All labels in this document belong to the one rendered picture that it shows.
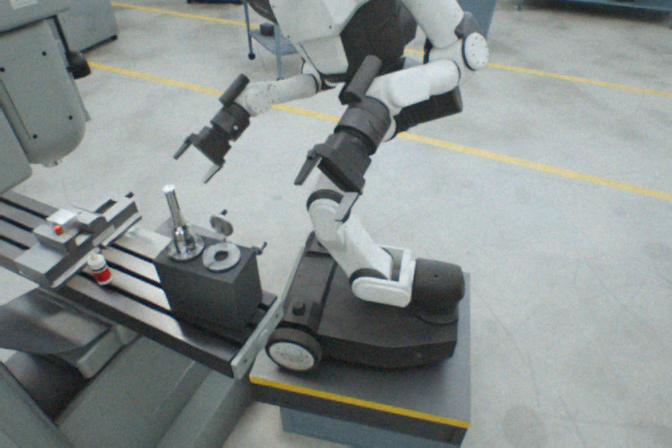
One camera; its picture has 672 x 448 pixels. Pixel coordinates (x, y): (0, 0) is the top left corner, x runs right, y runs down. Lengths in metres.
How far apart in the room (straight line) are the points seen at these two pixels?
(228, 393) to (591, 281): 2.00
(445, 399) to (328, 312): 0.50
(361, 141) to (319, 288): 1.00
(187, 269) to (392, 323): 0.81
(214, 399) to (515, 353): 1.39
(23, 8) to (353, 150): 0.69
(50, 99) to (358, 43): 0.69
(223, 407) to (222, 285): 0.96
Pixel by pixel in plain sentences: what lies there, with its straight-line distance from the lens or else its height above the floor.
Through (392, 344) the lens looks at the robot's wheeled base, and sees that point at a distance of 1.62.
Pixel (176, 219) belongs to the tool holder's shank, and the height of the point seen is 1.23.
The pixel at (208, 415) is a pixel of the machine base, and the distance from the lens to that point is 1.96.
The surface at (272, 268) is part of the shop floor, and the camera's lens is 2.62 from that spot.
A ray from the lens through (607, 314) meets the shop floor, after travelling 2.77.
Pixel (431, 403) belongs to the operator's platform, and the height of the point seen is 0.40.
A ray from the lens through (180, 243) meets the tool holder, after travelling 1.14.
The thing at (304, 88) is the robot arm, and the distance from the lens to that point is 1.37.
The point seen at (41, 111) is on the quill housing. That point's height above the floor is 1.46.
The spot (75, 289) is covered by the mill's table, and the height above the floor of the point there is 0.93.
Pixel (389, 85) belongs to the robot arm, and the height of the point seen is 1.56.
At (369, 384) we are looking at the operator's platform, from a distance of 1.73.
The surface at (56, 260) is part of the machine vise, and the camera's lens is 1.48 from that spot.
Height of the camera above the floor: 1.91
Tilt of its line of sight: 39 degrees down
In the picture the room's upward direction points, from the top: straight up
